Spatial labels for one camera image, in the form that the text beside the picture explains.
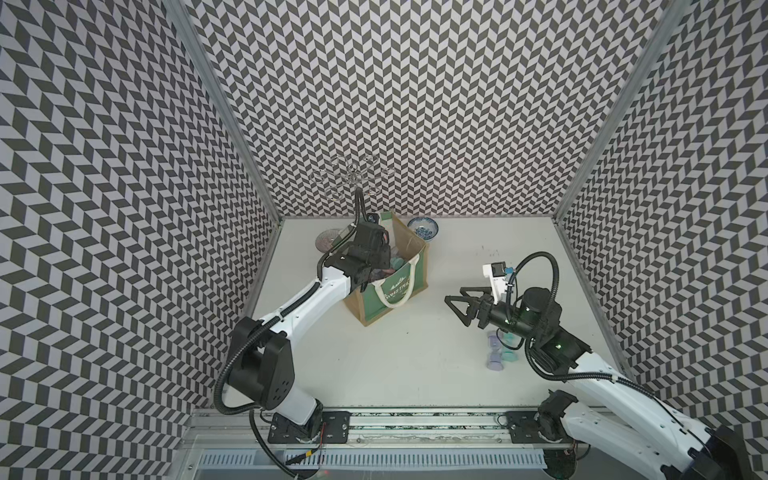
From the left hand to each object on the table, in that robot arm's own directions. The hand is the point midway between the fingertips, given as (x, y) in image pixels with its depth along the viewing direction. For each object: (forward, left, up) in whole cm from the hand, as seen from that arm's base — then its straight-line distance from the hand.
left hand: (379, 250), depth 86 cm
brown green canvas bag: (-14, -1, 0) cm, 14 cm away
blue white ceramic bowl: (+23, -16, -15) cm, 32 cm away
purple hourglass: (-26, -32, -17) cm, 45 cm away
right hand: (-19, -19, +4) cm, 27 cm away
